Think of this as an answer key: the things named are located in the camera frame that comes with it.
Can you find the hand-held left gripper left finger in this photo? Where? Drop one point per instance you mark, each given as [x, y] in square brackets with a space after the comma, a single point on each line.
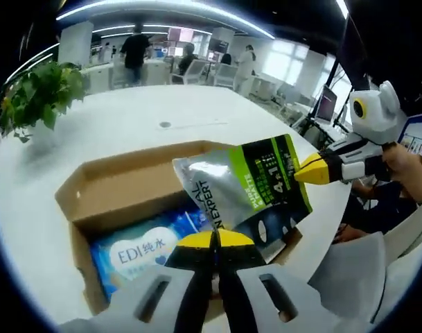
[155, 295]

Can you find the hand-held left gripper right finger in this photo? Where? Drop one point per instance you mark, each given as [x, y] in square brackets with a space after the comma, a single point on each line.
[252, 301]

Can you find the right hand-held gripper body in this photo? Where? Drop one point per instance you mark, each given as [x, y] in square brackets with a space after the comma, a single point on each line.
[380, 114]

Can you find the blue wipes pack soft item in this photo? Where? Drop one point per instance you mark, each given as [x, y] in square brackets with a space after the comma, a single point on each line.
[138, 253]

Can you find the silver green pouch soft item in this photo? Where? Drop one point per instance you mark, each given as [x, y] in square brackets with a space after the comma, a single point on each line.
[231, 187]

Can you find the brown cardboard shoe box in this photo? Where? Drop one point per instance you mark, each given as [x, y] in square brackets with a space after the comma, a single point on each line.
[127, 187]

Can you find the person's right hand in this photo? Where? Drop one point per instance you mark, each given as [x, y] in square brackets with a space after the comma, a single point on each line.
[403, 163]

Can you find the black tripod stand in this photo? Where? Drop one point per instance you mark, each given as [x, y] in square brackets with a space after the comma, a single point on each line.
[321, 133]

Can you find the blue framed notice board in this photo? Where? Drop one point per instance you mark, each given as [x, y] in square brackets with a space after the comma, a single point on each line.
[416, 138]

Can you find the open laptop computer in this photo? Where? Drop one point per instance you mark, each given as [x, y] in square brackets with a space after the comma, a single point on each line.
[326, 104]

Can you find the person's own body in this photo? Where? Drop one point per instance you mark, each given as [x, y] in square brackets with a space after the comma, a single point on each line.
[377, 211]

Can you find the grey mesh office chair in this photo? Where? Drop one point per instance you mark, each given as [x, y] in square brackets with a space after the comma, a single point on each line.
[356, 263]

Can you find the white office chair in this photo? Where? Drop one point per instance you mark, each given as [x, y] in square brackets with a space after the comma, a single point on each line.
[197, 71]
[225, 74]

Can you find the green potted plant white pot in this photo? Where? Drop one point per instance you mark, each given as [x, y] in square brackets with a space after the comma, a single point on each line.
[41, 90]

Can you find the dark wall monitor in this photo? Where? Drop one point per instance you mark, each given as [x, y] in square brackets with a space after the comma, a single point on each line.
[217, 44]

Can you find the pink wall monitor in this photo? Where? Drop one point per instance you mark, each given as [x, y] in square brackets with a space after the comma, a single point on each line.
[179, 34]

